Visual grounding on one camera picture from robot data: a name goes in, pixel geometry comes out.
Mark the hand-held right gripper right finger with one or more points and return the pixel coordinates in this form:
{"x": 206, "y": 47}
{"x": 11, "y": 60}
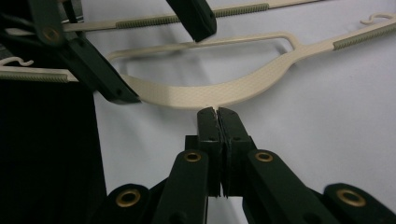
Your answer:
{"x": 233, "y": 133}

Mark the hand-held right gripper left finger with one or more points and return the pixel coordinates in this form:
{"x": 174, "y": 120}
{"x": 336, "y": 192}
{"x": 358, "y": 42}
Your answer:
{"x": 210, "y": 130}

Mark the beige clothes hanger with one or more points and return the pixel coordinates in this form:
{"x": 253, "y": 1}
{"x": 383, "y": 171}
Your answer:
{"x": 218, "y": 91}

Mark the white table sheet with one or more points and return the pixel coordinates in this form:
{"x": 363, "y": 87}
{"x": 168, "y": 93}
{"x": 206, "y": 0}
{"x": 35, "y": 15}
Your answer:
{"x": 327, "y": 130}

